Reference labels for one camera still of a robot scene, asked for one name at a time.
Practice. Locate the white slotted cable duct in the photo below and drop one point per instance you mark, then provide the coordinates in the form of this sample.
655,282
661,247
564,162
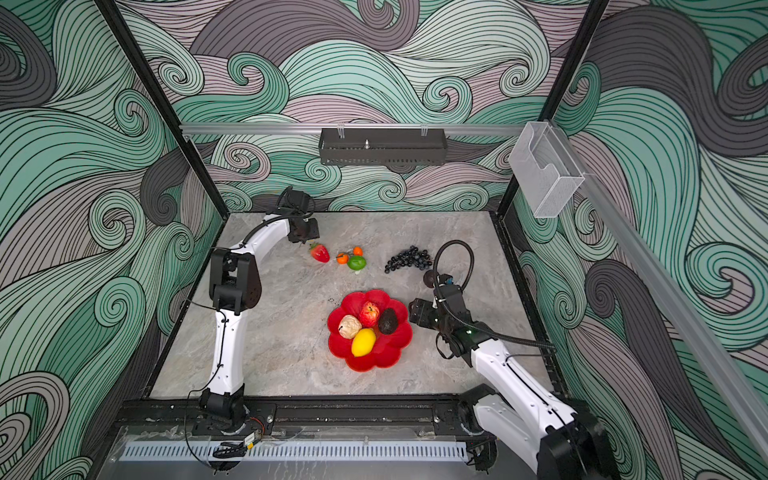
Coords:
347,451

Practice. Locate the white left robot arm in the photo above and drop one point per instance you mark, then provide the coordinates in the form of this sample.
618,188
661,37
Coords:
235,287

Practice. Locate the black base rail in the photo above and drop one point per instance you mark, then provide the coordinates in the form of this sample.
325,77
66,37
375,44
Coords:
437,414

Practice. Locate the aluminium right rail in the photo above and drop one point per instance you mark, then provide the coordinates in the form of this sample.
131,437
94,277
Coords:
738,393

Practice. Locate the clear plastic wall bin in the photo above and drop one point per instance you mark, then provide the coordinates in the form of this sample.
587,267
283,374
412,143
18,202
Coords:
546,167

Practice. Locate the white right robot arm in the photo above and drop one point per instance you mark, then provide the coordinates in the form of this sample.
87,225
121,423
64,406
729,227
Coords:
555,440

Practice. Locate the red fake strawberry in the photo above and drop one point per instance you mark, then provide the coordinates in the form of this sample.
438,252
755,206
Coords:
319,252

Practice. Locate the aluminium rail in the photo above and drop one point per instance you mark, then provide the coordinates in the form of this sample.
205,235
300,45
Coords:
738,393
269,128

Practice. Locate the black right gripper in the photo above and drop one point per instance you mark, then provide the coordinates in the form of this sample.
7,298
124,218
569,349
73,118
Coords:
421,308

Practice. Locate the beige fake garlic bulb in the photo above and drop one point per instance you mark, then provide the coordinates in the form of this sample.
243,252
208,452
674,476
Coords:
349,327

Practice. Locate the aluminium back rail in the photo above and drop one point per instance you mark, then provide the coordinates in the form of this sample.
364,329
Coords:
269,128

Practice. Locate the black corner frame post right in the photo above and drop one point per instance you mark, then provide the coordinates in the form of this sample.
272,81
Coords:
572,61

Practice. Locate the orange fake tomatoes on vine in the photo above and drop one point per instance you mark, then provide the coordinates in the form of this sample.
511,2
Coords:
345,256

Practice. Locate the yellow fake lemon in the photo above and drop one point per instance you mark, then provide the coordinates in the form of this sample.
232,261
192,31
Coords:
363,343

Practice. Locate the red flower-shaped fruit bowl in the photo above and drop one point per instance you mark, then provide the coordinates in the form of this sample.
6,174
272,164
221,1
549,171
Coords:
385,351

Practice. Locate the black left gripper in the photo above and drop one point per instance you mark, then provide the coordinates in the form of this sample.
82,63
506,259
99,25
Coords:
314,233

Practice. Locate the black corner frame post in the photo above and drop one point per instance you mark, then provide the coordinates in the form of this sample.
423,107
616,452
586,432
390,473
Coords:
117,24
572,61

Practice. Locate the red fake apple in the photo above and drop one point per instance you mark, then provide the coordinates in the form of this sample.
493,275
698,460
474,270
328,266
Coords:
369,315

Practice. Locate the black fake grape bunch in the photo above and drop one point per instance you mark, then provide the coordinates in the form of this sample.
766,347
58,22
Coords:
412,257

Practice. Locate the green fake pepper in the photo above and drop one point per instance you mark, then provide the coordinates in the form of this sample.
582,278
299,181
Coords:
356,262

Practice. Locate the black wall tray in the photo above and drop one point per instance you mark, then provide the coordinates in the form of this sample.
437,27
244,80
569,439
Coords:
397,147

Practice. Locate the black corner frame post left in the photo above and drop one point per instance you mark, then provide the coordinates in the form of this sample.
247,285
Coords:
117,24

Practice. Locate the dark fake avocado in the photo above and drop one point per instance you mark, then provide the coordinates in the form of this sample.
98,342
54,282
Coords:
388,322

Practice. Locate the dark purple fake plum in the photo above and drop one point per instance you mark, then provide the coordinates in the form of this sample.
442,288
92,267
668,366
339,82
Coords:
430,279

